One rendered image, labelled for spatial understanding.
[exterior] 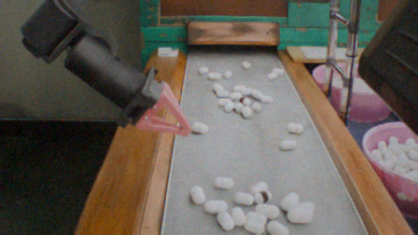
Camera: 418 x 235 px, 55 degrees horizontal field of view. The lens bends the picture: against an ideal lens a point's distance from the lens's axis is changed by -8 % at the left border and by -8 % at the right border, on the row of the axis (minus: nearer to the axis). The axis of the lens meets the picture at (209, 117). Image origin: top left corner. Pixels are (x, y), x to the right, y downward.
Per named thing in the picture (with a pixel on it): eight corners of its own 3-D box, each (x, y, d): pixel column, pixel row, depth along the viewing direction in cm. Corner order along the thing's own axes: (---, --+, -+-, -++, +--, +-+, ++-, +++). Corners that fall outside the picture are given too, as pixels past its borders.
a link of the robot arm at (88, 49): (53, 66, 56) (76, 33, 54) (65, 55, 62) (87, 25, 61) (93, 95, 57) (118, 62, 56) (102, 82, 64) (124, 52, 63)
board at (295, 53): (293, 62, 129) (293, 58, 129) (285, 49, 143) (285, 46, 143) (392, 64, 129) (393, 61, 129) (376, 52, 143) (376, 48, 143)
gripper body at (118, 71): (161, 72, 65) (122, 43, 63) (154, 97, 56) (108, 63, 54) (136, 103, 67) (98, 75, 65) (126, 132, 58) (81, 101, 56)
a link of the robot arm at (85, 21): (17, 40, 55) (58, -6, 53) (41, 28, 66) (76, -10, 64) (78, 99, 59) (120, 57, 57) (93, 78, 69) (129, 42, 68)
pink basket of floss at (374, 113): (374, 136, 103) (380, 101, 99) (291, 106, 121) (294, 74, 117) (414, 109, 119) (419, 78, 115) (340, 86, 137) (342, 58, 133)
